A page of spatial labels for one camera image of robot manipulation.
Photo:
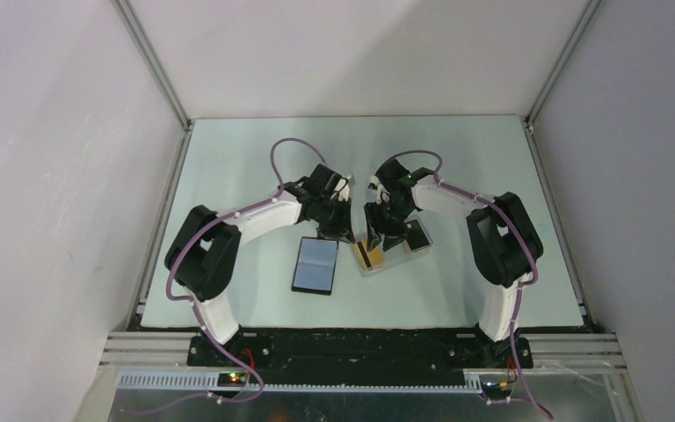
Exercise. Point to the right aluminium frame post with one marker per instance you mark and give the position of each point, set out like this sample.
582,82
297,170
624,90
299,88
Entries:
569,47

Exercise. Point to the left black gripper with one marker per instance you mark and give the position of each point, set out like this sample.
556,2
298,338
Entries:
343,229

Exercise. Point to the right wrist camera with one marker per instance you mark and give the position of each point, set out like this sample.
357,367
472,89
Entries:
376,185

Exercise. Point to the orange credit card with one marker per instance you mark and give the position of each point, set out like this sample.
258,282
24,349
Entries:
368,261

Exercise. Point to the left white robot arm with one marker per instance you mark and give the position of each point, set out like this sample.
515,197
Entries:
202,256

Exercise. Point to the black credit card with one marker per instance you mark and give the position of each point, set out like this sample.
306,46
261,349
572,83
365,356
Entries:
416,239

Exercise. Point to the clear plastic card tray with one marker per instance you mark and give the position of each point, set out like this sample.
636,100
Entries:
399,255

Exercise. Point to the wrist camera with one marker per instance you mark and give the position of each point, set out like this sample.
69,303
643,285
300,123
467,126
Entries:
376,185
342,191

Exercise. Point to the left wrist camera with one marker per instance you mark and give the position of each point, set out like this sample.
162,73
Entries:
342,191

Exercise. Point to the right controller board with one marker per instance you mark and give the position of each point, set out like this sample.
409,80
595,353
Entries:
497,392

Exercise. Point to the aluminium frame post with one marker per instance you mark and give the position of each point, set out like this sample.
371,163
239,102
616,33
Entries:
138,35
569,47

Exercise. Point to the black card holder wallet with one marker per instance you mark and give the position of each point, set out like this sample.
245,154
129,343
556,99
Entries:
314,271

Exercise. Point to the controller board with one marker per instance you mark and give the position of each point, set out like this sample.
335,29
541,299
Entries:
232,380
497,392

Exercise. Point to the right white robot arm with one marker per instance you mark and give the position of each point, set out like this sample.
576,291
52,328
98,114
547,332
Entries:
504,241

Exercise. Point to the left aluminium frame post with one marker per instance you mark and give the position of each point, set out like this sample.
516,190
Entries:
138,35

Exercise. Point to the left controller board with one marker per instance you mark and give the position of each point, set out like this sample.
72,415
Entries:
232,380

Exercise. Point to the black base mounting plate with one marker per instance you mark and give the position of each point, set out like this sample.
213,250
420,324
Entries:
363,357

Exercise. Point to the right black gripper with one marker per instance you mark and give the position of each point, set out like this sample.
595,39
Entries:
374,224

